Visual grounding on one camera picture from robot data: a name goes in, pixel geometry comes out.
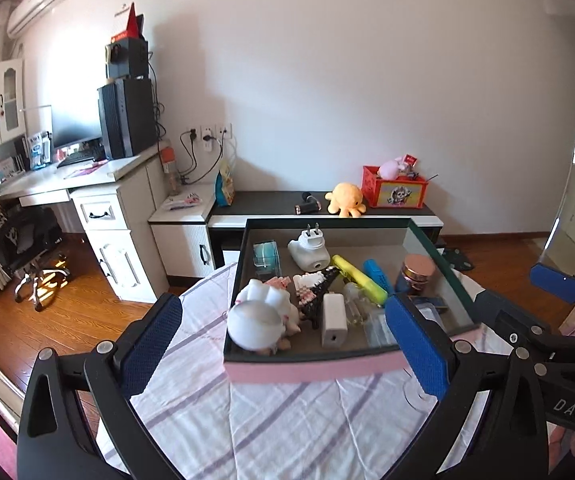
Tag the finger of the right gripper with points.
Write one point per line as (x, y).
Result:
(554, 281)
(530, 338)

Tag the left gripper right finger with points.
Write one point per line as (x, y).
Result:
(511, 439)

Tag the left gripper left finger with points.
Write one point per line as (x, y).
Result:
(54, 438)

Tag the rose gold round jar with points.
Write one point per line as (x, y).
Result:
(415, 273)

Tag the yellow highlighter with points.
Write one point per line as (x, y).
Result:
(373, 291)

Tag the white charger cube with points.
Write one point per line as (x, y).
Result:
(334, 328)

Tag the black hair clip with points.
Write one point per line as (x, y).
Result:
(312, 311)

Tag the white round snail lamp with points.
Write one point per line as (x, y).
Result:
(263, 318)

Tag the pink block toy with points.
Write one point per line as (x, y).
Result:
(303, 285)

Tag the white plug night light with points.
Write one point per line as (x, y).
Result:
(309, 251)

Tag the black floor scale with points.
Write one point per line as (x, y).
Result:
(458, 259)

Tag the striped white tablecloth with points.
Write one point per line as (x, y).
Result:
(211, 428)

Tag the clear plastic case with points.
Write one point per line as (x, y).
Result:
(375, 328)

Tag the blue small toy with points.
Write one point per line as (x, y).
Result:
(374, 271)

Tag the red toy crate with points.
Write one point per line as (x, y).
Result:
(398, 193)

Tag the black office chair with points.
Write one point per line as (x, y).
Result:
(30, 241)

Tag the pink plush toy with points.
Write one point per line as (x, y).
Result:
(392, 169)

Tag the pink storage box tray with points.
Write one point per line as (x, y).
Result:
(444, 301)

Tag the orange octopus plush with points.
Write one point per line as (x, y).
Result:
(346, 200)

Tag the white computer desk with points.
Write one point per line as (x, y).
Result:
(114, 202)

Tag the low black white cabinet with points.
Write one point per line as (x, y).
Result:
(195, 241)

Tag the black keyboard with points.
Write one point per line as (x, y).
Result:
(86, 155)

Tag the blue snack bag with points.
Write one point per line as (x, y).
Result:
(224, 187)

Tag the orange cap bottle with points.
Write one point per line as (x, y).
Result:
(168, 160)

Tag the black computer monitor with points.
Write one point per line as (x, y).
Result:
(74, 122)

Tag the black computer tower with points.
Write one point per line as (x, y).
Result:
(127, 122)

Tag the black speaker box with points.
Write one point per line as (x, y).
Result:
(127, 58)

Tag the red paper bag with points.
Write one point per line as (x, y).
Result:
(127, 23)

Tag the white wall power sockets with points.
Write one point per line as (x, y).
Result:
(211, 137)

